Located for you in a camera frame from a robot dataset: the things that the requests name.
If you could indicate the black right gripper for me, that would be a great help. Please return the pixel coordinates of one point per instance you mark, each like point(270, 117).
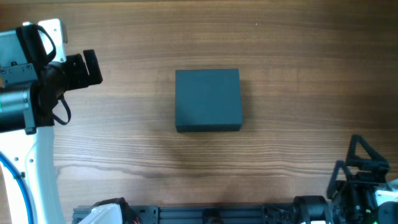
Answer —
point(355, 182)

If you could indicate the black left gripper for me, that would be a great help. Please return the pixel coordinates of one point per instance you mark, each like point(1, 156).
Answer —
point(76, 71)

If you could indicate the dark teal hinged box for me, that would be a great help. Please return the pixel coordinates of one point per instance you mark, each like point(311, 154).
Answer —
point(208, 100)

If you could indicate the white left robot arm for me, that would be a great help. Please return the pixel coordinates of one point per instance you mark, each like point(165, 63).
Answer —
point(35, 74)

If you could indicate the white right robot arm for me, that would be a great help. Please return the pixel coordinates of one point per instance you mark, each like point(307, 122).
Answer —
point(317, 209)

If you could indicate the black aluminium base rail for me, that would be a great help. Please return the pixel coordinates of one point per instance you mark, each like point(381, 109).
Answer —
point(258, 214)

